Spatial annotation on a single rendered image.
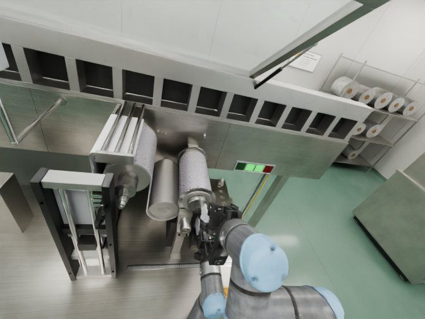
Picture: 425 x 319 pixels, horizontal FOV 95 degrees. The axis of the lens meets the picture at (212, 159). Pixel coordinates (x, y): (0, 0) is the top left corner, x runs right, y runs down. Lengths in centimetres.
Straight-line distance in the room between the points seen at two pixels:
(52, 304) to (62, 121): 68
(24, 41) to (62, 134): 35
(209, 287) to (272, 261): 43
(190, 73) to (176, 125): 24
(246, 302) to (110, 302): 67
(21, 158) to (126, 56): 71
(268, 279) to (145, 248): 77
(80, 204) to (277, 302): 53
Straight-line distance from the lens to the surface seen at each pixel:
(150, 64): 85
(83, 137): 105
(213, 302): 74
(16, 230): 118
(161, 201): 77
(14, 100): 108
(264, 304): 41
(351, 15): 57
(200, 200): 74
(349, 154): 485
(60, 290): 103
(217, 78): 87
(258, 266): 34
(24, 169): 131
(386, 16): 438
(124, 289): 98
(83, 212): 69
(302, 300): 46
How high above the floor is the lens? 183
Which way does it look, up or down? 36 degrees down
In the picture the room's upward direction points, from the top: 19 degrees clockwise
